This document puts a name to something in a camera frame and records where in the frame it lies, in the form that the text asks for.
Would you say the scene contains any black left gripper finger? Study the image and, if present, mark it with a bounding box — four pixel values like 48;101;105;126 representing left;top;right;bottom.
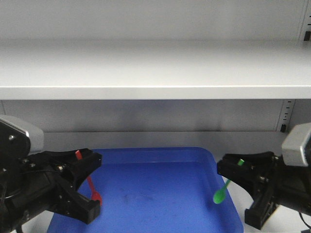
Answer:
50;179;101;224
29;149;102;189

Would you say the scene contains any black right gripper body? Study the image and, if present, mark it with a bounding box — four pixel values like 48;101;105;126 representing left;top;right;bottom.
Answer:
265;156;311;216

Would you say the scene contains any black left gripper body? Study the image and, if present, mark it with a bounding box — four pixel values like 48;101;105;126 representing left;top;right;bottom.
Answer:
0;123;65;233

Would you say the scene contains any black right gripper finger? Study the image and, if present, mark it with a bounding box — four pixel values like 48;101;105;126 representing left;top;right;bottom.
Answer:
244;184;279;230
217;151;275;197

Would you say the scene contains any red plastic spoon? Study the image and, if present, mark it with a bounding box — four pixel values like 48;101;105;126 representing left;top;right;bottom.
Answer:
75;150;103;206

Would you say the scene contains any green plastic spoon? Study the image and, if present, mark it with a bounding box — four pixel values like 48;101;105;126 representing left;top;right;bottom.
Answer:
213;158;245;204

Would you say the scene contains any white cabinet shelf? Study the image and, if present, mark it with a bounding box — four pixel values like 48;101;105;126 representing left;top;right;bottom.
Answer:
0;40;311;100

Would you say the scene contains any blue plastic tray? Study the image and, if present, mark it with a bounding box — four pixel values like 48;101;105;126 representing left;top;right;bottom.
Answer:
48;148;244;233

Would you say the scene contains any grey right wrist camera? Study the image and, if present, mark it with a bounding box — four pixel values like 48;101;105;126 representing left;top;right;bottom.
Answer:
281;123;311;167

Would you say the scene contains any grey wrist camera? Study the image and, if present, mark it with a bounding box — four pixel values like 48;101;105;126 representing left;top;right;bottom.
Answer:
0;115;44;152
281;123;311;167

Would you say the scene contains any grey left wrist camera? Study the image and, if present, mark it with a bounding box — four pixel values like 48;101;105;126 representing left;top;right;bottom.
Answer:
0;115;44;152

